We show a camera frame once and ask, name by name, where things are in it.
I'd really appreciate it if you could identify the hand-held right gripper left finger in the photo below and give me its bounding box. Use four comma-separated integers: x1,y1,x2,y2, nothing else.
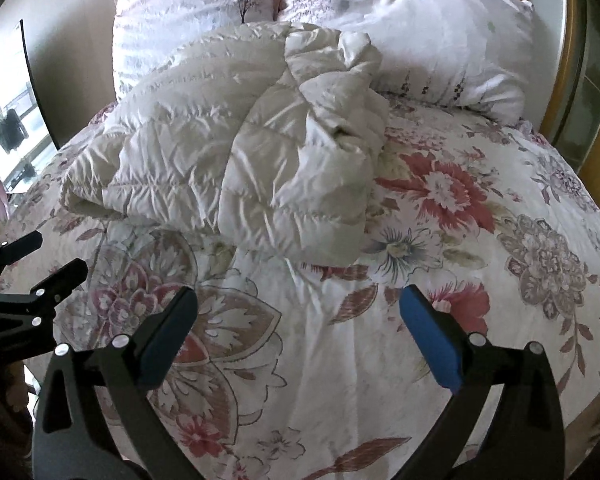
30,286,201,480

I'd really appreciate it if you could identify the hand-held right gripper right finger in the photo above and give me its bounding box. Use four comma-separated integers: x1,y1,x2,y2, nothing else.
396,284,567,480

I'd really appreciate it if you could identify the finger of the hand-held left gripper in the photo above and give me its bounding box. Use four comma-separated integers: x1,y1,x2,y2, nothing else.
0,231,44,291
0,258,89,333

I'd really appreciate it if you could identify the cream quilted duvet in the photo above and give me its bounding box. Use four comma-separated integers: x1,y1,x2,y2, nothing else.
60,21,392,267

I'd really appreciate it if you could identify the dark hanging garment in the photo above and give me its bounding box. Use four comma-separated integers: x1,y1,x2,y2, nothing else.
0,105,29,154

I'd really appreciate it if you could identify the window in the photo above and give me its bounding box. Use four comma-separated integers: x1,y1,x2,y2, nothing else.
0,19,60,196

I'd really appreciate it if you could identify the pink tree-print pillow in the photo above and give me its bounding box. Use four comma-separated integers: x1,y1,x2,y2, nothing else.
277,0,537,124
107,0,282,107

